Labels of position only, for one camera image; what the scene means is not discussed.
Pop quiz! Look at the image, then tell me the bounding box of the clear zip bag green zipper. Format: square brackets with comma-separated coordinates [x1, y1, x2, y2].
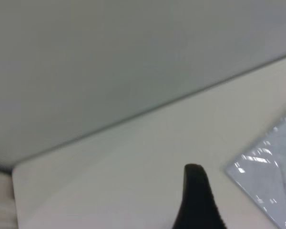
[225, 101, 286, 229]

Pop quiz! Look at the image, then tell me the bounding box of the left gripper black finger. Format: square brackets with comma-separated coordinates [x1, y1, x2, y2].
[171, 163, 227, 229]

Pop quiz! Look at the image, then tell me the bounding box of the pale grey sheet inside bag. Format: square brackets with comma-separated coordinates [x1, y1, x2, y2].
[238, 124, 286, 227]

